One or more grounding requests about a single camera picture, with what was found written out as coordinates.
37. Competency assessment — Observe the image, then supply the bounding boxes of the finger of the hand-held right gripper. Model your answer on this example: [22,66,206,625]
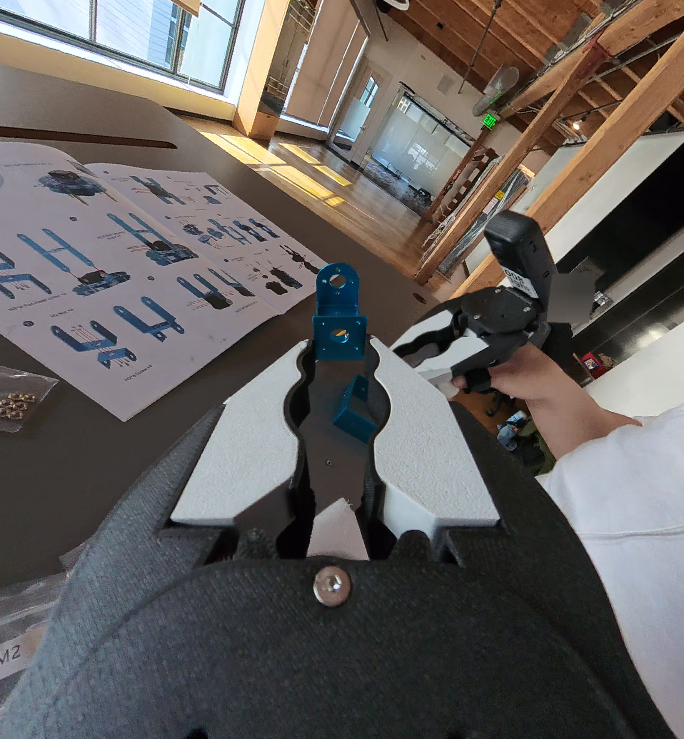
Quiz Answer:
[392,316,459,366]
[414,336,493,400]

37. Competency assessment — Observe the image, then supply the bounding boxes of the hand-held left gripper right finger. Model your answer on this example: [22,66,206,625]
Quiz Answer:
[369,336,501,540]

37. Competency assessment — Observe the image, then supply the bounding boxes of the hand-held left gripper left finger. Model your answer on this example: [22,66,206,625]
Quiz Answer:
[169,339,315,529]

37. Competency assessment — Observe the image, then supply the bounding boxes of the blue long U bracket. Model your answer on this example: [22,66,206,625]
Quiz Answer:
[333,374,380,444]

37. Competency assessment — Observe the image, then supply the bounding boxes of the blue short U bracket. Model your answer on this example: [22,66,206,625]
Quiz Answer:
[312,262,370,363]

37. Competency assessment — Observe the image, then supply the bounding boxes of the person's right forearm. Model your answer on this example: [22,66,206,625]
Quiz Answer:
[524,369,643,463]

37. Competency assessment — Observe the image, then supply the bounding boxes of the dark grey desk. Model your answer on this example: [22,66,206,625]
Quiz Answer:
[0,58,452,601]

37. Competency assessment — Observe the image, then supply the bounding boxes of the person's right hand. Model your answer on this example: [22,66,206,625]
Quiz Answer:
[452,341,557,405]

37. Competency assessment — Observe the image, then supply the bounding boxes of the leaning black panels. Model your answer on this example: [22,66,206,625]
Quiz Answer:
[434,167,530,278]

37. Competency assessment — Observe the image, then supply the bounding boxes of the white foam sheet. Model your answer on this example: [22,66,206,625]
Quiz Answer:
[306,498,370,562]

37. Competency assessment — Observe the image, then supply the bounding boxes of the frosted glass partition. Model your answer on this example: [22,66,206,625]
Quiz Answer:
[371,95,475,188]

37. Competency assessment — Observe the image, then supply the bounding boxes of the assembly instruction booklet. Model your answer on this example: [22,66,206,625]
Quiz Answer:
[0,141,328,422]

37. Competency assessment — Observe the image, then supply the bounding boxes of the person in white shirt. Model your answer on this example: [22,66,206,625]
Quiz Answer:
[535,395,684,739]

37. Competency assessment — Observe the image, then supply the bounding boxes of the nearly empty labelled zip bag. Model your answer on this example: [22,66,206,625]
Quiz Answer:
[0,540,97,639]

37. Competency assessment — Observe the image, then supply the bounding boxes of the beige roller blind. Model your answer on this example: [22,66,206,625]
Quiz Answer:
[284,0,372,127]

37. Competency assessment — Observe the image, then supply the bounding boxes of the slanted wooden post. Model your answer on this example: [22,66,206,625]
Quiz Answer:
[414,35,608,285]
[450,0,684,298]

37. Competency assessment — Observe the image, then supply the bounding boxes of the silver vent duct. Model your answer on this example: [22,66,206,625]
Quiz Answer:
[474,65,521,116]

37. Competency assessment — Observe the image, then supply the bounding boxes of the wooden wall column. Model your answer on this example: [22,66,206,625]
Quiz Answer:
[232,0,292,139]

